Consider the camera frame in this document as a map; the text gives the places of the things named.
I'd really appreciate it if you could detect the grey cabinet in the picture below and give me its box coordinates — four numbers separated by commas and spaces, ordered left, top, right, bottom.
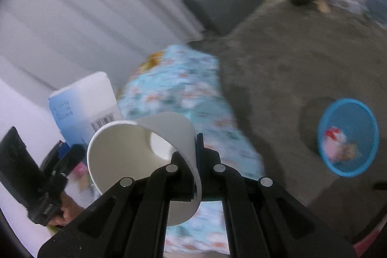
181, 0, 263, 36

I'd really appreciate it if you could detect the pink floral blanket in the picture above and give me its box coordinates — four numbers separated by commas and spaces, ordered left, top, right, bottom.
352, 231, 380, 257

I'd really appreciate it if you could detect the grey curtain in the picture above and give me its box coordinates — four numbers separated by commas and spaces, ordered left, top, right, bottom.
0, 0, 212, 95

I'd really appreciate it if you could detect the white paper cup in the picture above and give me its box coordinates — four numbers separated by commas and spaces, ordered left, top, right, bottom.
87, 111, 202, 227

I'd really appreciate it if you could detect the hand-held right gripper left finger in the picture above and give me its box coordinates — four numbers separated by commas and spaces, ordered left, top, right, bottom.
37, 152, 194, 258

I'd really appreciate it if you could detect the person's left hand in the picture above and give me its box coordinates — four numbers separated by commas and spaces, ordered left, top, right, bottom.
48, 194, 86, 230

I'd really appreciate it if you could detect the blue mesh waste basket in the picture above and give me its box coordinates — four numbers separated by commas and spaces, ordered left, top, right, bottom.
317, 98, 380, 177

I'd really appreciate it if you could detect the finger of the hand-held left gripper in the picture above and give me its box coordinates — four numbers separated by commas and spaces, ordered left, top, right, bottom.
54, 145, 86, 178
41, 141, 65, 171

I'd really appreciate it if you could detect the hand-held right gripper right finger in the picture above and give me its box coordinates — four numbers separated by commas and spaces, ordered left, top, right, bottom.
196, 133, 356, 258

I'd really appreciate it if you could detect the blue floral blanket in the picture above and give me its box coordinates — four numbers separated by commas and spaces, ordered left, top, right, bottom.
116, 45, 267, 255

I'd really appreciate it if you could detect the blue white carton box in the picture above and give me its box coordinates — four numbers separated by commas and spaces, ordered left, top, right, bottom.
48, 71, 124, 147

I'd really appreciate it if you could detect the cardboard scrap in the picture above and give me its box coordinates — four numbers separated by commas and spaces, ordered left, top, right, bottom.
314, 0, 330, 14

